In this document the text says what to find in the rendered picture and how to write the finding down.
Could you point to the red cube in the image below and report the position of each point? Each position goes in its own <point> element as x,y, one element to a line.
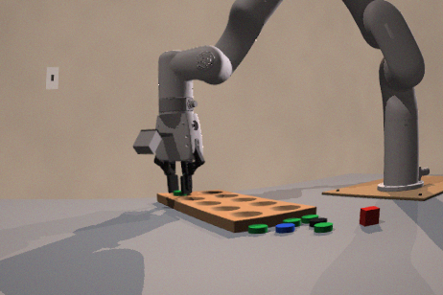
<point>369,216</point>

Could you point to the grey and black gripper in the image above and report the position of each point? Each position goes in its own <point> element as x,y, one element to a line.
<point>185,142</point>

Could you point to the black disc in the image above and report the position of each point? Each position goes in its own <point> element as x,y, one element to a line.
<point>317,220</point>

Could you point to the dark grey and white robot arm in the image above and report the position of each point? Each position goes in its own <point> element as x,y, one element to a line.
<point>401,68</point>

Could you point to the blue disc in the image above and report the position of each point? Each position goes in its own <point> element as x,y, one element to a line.
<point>284,228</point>

